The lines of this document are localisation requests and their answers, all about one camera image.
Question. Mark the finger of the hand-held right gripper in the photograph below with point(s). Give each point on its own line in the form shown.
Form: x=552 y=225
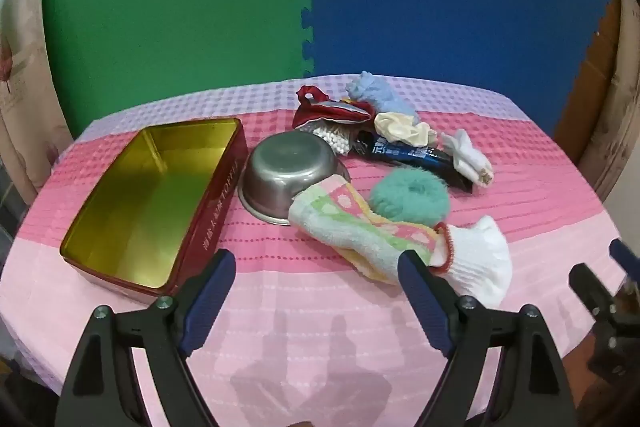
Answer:
x=592 y=289
x=624 y=257

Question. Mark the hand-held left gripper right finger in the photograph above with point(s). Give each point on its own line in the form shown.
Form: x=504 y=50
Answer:
x=422 y=302

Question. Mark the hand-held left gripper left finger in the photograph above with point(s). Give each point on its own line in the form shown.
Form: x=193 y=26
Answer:
x=207 y=307

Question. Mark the white glove with red cuff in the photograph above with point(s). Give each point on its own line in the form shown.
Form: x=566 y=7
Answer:
x=477 y=257

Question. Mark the teal fluffy scrunchie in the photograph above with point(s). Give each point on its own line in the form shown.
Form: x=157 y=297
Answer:
x=410 y=197

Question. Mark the pink green striped towel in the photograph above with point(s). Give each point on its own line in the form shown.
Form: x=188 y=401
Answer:
x=345 y=227

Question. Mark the dark red tin box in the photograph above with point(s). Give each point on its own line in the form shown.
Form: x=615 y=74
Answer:
x=145 y=202

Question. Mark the small white sock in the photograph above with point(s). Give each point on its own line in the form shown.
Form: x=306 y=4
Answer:
x=467 y=157

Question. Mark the cream scrunchie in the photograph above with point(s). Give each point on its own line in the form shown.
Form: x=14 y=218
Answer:
x=400 y=127

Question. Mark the bag of white beads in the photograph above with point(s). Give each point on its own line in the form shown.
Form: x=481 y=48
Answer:
x=335 y=139

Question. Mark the light blue fluffy sock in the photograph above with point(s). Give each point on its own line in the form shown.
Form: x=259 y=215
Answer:
x=380 y=94

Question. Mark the red cloth pouch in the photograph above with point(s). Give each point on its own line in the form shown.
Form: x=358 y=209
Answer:
x=332 y=109

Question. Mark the pink checked tablecloth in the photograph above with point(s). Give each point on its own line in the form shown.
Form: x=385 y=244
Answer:
x=310 y=312

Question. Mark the dark blue tube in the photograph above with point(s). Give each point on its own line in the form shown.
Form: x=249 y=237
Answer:
x=425 y=157

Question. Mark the brown wooden panel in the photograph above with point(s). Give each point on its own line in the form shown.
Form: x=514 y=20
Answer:
x=607 y=107

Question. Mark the steel bowl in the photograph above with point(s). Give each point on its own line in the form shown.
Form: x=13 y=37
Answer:
x=287 y=174

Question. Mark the beige flower print curtain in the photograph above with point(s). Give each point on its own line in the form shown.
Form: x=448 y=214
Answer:
x=30 y=97

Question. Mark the green foam mat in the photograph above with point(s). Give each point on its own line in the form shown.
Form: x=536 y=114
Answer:
x=175 y=17

